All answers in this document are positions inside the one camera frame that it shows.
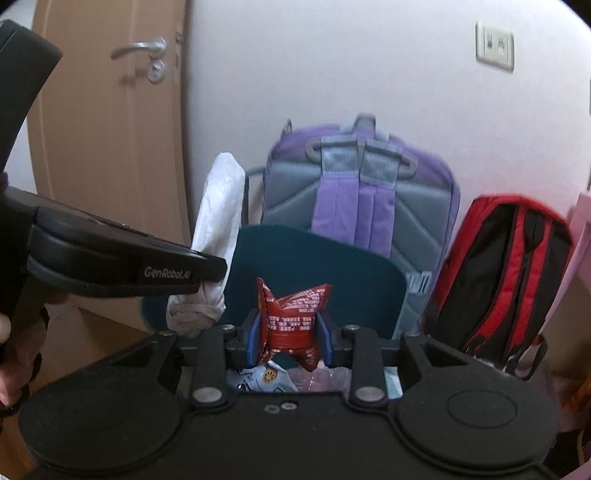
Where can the blue white snack wrapper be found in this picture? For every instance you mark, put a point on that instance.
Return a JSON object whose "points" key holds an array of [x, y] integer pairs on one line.
{"points": [[258, 377]]}

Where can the person's left hand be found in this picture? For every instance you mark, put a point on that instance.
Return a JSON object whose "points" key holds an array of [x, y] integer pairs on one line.
{"points": [[16, 369]]}

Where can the pink wooden furniture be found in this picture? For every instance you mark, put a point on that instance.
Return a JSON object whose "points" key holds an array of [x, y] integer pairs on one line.
{"points": [[579, 240]]}

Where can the purple grey backpack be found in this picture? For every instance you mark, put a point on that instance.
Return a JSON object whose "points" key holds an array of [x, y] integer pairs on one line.
{"points": [[360, 203]]}

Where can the white wall outlet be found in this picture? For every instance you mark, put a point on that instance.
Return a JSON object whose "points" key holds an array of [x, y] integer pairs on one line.
{"points": [[495, 46]]}

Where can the red snack wrapper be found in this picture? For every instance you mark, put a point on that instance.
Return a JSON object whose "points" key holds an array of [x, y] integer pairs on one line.
{"points": [[291, 323]]}

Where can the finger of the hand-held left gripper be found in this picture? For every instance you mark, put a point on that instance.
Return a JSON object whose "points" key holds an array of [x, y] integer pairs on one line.
{"points": [[211, 270]]}

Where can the white plastic bag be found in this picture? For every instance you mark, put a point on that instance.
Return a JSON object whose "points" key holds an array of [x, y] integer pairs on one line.
{"points": [[221, 207]]}

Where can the teal plastic waste bin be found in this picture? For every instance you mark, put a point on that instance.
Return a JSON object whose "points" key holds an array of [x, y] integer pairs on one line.
{"points": [[323, 263]]}

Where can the round metal door lock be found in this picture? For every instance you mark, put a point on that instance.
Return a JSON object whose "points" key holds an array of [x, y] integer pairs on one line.
{"points": [[157, 71]]}

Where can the pink plastic bag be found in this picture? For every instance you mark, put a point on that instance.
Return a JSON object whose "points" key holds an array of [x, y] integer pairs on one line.
{"points": [[323, 378]]}

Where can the brown wooden door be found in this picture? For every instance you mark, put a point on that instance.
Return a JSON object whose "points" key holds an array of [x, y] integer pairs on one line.
{"points": [[106, 138]]}

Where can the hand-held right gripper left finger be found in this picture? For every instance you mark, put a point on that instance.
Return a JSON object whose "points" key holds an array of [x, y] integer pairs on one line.
{"points": [[254, 341]]}

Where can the red black backpack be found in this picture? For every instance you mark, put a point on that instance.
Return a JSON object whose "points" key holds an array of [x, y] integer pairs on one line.
{"points": [[498, 277]]}

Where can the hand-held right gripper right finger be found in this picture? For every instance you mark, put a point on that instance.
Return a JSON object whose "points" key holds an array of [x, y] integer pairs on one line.
{"points": [[323, 339]]}

